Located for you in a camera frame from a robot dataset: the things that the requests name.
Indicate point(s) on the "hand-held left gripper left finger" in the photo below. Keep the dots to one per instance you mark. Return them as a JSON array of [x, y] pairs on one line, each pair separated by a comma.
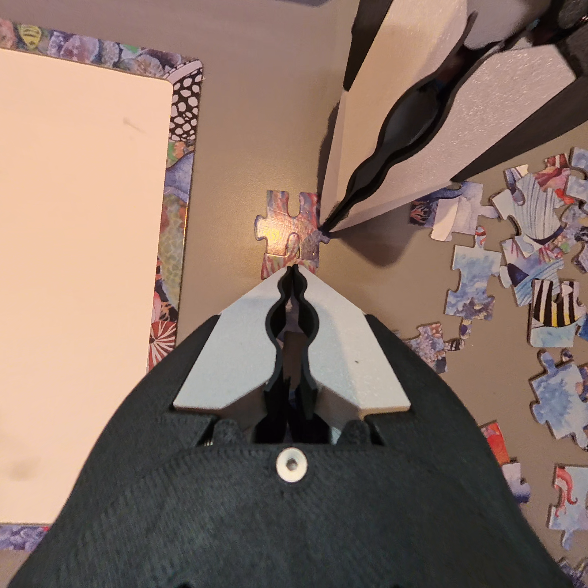
[[229, 363]]

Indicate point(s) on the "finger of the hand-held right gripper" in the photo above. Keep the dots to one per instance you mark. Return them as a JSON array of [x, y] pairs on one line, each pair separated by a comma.
[[505, 101], [390, 59]]

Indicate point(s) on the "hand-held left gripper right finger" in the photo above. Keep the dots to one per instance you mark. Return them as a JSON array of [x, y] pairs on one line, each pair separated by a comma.
[[358, 363]]

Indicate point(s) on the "pile of loose puzzle pieces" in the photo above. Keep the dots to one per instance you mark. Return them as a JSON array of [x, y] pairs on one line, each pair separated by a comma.
[[473, 285]]

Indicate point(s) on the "puzzle frame board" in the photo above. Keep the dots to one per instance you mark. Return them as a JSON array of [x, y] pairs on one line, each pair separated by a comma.
[[82, 275]]

